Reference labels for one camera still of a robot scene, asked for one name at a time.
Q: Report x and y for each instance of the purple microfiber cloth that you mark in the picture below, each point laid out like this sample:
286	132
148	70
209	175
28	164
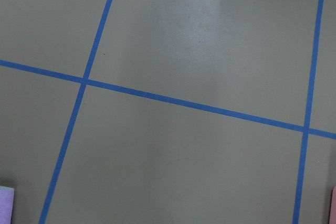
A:
6	207

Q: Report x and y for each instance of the pink plastic bin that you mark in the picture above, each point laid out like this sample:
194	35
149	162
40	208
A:
332	216

